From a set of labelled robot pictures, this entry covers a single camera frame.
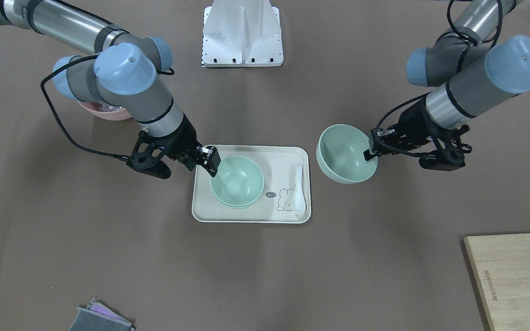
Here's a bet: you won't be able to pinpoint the green bowl on tray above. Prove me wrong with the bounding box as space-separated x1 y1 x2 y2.
215 194 261 209

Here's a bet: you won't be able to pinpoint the wooden cutting board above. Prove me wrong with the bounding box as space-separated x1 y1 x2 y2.
463 234 530 331

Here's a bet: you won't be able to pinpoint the green bowl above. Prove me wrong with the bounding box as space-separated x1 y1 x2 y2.
316 124 377 184
211 156 265 196
215 194 261 209

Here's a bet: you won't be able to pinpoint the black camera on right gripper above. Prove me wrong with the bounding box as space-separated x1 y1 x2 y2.
126 131 171 179

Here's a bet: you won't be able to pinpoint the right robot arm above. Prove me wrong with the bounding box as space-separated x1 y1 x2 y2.
0 0 220 179

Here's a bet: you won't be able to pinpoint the cream rabbit serving tray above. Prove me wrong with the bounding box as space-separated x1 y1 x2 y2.
191 144 311 224

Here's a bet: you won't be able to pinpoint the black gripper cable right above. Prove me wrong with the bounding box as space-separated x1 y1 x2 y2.
40 55 133 161

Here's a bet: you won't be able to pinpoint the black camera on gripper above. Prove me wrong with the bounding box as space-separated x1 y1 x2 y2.
126 131 171 179
419 136 472 171

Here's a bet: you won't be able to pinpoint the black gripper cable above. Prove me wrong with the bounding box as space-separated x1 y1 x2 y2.
372 92 431 159
40 55 133 161

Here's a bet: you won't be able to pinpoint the pink bowl with ice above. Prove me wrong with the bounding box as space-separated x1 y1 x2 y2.
78 101 132 121

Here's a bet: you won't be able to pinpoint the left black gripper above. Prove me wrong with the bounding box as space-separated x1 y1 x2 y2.
363 100 469 161

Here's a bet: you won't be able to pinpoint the white ceramic spoon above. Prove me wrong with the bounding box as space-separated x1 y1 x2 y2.
292 164 306 214

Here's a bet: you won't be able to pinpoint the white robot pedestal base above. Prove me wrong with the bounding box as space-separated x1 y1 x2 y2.
202 0 284 68

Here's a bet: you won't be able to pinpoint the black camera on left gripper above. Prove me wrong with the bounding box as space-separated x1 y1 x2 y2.
419 136 472 171

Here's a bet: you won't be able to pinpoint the grey and purple cloths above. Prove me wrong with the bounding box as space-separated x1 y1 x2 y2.
68 300 135 331

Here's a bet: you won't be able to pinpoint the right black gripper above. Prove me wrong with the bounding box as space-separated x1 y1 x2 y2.
145 115 221 177

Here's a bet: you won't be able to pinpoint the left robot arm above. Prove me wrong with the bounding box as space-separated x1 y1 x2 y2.
364 0 530 171

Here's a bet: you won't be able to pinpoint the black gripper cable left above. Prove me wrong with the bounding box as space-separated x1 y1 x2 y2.
372 92 431 159

